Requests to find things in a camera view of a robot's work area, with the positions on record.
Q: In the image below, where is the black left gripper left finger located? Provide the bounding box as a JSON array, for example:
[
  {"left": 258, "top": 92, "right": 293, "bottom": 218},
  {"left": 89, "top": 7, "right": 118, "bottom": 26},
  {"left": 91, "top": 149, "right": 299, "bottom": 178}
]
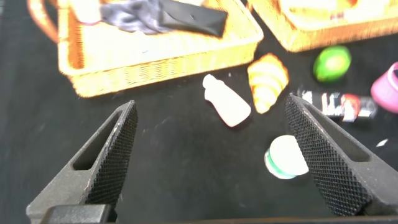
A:
[{"left": 26, "top": 100, "right": 139, "bottom": 224}]

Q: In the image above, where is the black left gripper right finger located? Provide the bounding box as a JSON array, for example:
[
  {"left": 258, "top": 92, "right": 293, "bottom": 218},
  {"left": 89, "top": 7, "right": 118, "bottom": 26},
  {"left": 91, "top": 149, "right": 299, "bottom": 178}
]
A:
[{"left": 285, "top": 93, "right": 398, "bottom": 217}]

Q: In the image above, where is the pink saucepan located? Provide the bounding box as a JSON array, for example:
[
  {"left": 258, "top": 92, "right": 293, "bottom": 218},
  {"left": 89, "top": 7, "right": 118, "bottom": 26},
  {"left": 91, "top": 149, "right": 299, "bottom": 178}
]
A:
[{"left": 370, "top": 61, "right": 398, "bottom": 114}]

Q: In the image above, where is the green lime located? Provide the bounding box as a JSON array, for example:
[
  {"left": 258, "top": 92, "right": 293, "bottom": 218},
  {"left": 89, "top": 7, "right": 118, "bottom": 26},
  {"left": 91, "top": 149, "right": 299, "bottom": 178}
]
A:
[{"left": 312, "top": 45, "right": 352, "bottom": 83}]

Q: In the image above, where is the toy croissant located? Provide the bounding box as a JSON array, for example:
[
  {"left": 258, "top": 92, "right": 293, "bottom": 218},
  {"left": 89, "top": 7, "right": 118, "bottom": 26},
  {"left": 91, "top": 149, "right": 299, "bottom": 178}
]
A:
[{"left": 247, "top": 53, "right": 290, "bottom": 114}]

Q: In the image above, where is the pink plastic bottle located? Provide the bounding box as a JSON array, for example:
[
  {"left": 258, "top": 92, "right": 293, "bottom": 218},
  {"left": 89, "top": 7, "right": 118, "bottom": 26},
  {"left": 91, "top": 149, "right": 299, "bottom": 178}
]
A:
[{"left": 202, "top": 73, "right": 252, "bottom": 128}]

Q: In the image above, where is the round tin can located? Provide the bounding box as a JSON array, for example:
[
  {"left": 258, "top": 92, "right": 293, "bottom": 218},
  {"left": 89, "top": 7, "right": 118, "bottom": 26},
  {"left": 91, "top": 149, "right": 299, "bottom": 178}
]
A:
[{"left": 264, "top": 134, "right": 310, "bottom": 180}]

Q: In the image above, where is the black cosmetic tube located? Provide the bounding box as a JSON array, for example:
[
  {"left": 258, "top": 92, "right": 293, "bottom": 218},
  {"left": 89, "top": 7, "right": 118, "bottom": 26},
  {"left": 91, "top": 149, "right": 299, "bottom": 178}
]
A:
[{"left": 297, "top": 89, "right": 379, "bottom": 123}]

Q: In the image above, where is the black table cloth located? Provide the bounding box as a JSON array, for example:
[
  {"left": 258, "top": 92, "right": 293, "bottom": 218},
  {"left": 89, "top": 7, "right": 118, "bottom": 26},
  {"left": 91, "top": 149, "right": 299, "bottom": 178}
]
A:
[{"left": 0, "top": 0, "right": 398, "bottom": 224}]

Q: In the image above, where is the grey cloth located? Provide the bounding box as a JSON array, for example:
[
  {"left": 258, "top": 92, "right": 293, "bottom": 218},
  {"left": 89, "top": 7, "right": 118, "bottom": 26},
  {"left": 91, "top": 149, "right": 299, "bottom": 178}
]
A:
[{"left": 99, "top": 0, "right": 175, "bottom": 35}]

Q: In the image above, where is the white tumbler with purple lid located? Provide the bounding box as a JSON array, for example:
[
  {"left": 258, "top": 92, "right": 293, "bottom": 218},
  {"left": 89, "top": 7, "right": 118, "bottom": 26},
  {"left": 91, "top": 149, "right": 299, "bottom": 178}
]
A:
[{"left": 70, "top": 0, "right": 102, "bottom": 26}]

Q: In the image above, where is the black glasses case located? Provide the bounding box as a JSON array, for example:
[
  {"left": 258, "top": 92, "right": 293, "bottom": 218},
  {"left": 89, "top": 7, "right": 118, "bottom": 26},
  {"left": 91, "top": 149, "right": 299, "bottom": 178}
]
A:
[{"left": 158, "top": 0, "right": 229, "bottom": 39}]

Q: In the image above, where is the wicker basket with handles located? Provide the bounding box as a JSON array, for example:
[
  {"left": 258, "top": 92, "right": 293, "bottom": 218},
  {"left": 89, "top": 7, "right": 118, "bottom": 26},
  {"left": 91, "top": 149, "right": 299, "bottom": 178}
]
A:
[
  {"left": 247, "top": 0, "right": 398, "bottom": 53},
  {"left": 26, "top": 0, "right": 264, "bottom": 98}
]

